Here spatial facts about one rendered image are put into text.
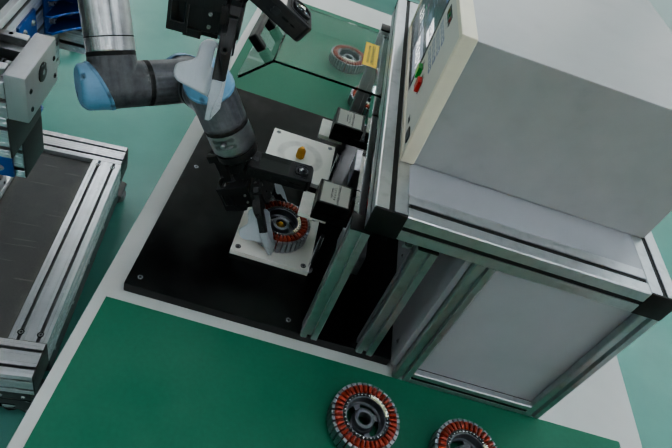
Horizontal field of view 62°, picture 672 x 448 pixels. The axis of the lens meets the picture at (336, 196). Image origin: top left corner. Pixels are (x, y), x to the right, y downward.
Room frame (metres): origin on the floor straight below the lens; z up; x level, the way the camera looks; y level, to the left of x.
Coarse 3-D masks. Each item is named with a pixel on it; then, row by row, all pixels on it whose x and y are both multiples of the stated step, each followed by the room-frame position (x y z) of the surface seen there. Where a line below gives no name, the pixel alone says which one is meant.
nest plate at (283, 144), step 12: (276, 132) 1.03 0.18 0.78; (288, 132) 1.05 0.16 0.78; (276, 144) 0.99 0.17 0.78; (288, 144) 1.01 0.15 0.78; (300, 144) 1.02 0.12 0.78; (312, 144) 1.04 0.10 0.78; (324, 144) 1.06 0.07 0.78; (288, 156) 0.97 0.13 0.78; (312, 156) 1.00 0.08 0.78; (324, 156) 1.02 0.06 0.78; (324, 168) 0.98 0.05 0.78; (312, 180) 0.92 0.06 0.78
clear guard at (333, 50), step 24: (312, 24) 1.03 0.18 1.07; (336, 24) 1.07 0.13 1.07; (288, 48) 0.91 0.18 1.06; (312, 48) 0.94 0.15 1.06; (336, 48) 0.98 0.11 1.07; (360, 48) 1.02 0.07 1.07; (384, 48) 1.06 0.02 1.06; (240, 72) 0.86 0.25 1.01; (312, 72) 0.86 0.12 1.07; (336, 72) 0.90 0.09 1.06; (360, 72) 0.93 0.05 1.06; (384, 72) 0.97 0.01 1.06
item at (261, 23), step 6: (264, 18) 0.98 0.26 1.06; (258, 24) 0.96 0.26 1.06; (264, 24) 0.97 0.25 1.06; (270, 24) 1.00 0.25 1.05; (276, 24) 1.02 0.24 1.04; (252, 30) 0.94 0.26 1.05; (258, 30) 0.93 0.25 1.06; (252, 36) 0.91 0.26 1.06; (258, 36) 0.92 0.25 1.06; (252, 42) 0.91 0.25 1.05; (258, 42) 0.91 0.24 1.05; (264, 42) 0.93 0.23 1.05; (258, 48) 0.91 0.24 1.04; (264, 48) 0.92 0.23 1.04
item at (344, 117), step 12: (324, 120) 1.01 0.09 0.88; (336, 120) 0.97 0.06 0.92; (348, 120) 0.98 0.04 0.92; (360, 120) 1.00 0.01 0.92; (324, 132) 0.97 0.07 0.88; (336, 132) 0.96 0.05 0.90; (348, 132) 0.96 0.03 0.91; (360, 132) 0.96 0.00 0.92; (348, 144) 0.96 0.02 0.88; (360, 144) 0.96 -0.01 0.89
